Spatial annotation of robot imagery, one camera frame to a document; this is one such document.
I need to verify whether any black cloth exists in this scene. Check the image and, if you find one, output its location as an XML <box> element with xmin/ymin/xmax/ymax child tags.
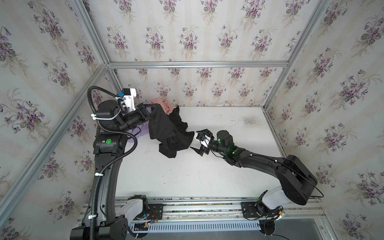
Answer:
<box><xmin>149</xmin><ymin>106</ymin><xmax>195</xmax><ymax>158</ymax></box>

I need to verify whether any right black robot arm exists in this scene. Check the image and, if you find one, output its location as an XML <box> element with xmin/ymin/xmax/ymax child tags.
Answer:
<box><xmin>193</xmin><ymin>129</ymin><xmax>318</xmax><ymax>220</ymax></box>

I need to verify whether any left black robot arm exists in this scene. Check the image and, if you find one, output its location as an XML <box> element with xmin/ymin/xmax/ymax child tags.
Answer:
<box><xmin>70</xmin><ymin>86</ymin><xmax>159</xmax><ymax>240</ymax></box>

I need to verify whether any pink cloth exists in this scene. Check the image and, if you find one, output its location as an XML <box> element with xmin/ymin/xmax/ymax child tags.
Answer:
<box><xmin>149</xmin><ymin>98</ymin><xmax>174</xmax><ymax>115</ymax></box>

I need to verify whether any purple cloth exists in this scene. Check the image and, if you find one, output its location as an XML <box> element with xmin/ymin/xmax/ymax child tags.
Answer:
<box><xmin>128</xmin><ymin>123</ymin><xmax>149</xmax><ymax>139</ymax></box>

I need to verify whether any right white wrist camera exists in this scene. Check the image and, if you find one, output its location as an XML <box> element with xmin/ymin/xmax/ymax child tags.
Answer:
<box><xmin>196</xmin><ymin>138</ymin><xmax>211</xmax><ymax>149</ymax></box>

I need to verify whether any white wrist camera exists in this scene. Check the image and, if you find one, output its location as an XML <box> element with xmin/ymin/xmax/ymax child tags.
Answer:
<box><xmin>196</xmin><ymin>138</ymin><xmax>211</xmax><ymax>149</ymax></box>
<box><xmin>116</xmin><ymin>88</ymin><xmax>137</xmax><ymax>114</ymax></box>

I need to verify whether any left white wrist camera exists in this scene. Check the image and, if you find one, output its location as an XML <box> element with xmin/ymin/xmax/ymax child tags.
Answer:
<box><xmin>116</xmin><ymin>88</ymin><xmax>137</xmax><ymax>114</ymax></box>

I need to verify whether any aluminium mounting rail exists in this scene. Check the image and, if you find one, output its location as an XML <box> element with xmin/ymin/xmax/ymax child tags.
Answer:
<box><xmin>76</xmin><ymin>196</ymin><xmax>326</xmax><ymax>224</ymax></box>

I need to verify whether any white perforated cable tray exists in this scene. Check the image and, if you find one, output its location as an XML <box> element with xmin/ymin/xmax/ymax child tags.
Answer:
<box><xmin>130</xmin><ymin>220</ymin><xmax>261</xmax><ymax>234</ymax></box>

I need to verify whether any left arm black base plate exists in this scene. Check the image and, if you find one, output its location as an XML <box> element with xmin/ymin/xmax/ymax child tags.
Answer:
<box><xmin>134</xmin><ymin>204</ymin><xmax>164</xmax><ymax>221</ymax></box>

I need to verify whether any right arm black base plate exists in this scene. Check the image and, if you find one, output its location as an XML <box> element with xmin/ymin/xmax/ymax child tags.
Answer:
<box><xmin>241</xmin><ymin>201</ymin><xmax>283</xmax><ymax>219</ymax></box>

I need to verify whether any aluminium cage frame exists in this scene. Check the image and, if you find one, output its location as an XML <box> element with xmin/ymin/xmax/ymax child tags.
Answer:
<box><xmin>1</xmin><ymin>1</ymin><xmax>330</xmax><ymax>225</ymax></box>

